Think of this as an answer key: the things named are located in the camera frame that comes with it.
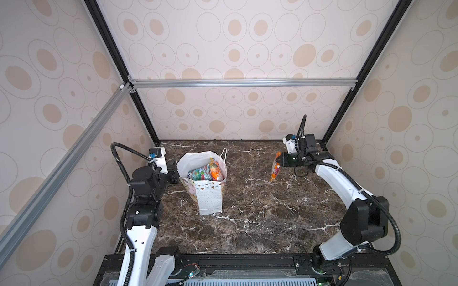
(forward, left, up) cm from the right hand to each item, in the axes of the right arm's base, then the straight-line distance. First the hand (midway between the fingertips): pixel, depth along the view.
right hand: (277, 158), depth 87 cm
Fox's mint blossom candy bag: (-8, +36, 0) cm, 37 cm away
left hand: (-12, +42, +16) cm, 47 cm away
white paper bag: (-18, +33, -3) cm, 38 cm away
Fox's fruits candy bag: (-4, +1, -3) cm, 5 cm away
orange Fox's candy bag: (-11, +29, +7) cm, 32 cm away
